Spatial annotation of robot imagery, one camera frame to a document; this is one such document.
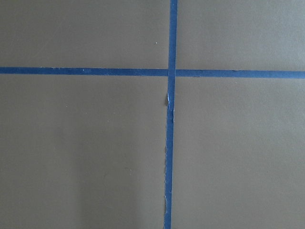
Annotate brown paper mat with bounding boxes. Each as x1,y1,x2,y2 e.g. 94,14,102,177
0,0,305,229

